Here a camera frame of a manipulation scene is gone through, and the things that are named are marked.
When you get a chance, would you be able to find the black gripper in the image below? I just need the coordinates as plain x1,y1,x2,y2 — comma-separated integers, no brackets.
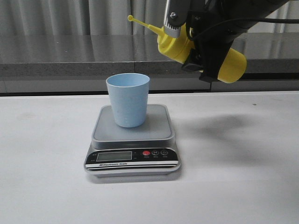
181,0,250,83

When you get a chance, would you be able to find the yellow squeeze bottle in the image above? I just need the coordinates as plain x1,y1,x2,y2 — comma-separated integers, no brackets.
128,15,247,84

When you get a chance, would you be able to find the light blue plastic cup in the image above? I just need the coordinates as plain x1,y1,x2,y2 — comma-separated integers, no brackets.
106,73,150,128

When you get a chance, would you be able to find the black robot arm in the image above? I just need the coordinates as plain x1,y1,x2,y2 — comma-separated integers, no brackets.
182,0,286,83

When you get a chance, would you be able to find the silver digital kitchen scale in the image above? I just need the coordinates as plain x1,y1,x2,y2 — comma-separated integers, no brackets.
84,104,181,177

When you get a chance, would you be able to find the grey stone counter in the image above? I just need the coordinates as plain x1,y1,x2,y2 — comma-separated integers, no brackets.
0,33,299,96

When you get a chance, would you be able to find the grey pleated curtain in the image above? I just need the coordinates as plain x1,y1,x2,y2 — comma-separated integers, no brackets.
0,0,299,36

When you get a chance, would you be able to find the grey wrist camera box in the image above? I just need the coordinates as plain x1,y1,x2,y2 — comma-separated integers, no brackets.
164,0,191,38

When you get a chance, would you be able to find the black cable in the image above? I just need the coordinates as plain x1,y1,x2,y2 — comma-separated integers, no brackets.
190,18,299,42

